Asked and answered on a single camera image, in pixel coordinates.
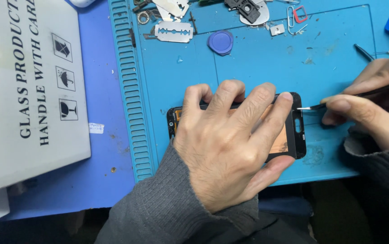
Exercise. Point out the person's right hand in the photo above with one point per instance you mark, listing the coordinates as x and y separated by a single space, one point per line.
381 111

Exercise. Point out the person's left hand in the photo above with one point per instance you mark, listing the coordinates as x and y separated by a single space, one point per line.
221 152

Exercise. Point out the black metal tweezers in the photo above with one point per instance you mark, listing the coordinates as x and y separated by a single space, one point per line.
311 107

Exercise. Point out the black phone screen assembly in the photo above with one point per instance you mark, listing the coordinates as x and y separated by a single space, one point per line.
298 135

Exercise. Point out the black pointed stylus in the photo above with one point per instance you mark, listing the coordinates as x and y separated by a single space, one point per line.
364 52

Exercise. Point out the blue silicone repair mat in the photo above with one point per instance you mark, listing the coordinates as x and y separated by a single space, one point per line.
259 64

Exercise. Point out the small white paper sticker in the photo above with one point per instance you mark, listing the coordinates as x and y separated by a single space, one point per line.
96 128

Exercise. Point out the silver paperclip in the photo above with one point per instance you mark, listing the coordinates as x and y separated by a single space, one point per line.
290 20

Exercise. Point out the silver razor blade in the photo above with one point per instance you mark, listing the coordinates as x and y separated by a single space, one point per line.
174 32

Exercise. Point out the small white square part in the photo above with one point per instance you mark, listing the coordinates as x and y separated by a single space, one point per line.
277 29

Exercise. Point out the thin black metal bar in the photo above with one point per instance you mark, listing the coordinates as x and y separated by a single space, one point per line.
193 23

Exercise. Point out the round silver metal plate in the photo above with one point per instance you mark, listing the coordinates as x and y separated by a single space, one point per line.
265 15

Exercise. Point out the small black strip part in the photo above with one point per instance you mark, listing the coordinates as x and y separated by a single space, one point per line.
132 37

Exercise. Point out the small dark metal tools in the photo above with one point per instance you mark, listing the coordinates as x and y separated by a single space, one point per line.
142 5

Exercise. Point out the white printed cardboard box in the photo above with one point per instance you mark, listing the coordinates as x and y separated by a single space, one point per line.
28 88

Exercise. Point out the white rounded object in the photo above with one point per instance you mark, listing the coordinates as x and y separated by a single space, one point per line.
81 2

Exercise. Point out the red plastic card frame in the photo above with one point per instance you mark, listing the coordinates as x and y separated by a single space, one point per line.
295 14

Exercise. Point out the black camera frame part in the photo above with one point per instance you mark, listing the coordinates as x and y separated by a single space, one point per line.
245 8

